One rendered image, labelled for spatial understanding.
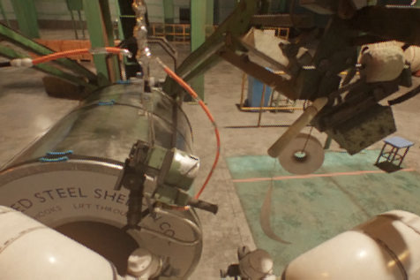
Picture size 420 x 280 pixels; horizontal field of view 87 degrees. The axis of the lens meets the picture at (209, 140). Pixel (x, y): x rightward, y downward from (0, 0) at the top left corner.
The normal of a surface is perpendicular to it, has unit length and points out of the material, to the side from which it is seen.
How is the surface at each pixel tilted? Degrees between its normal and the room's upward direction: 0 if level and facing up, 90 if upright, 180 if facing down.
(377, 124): 90
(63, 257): 37
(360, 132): 90
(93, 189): 90
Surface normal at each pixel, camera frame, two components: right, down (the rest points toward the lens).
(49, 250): 0.42, -0.82
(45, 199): 0.11, 0.47
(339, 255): -0.47, -0.79
